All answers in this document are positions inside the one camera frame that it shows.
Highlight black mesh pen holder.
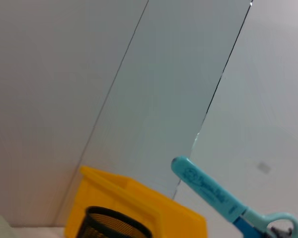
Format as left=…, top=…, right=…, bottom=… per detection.
left=82, top=205, right=153, bottom=238

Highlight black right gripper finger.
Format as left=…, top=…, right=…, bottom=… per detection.
left=270, top=225, right=294, bottom=238

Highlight blue teal scissors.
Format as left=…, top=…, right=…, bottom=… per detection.
left=170, top=155, right=298, bottom=238

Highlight yellow plastic bin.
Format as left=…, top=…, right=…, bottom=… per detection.
left=64, top=165, right=209, bottom=238

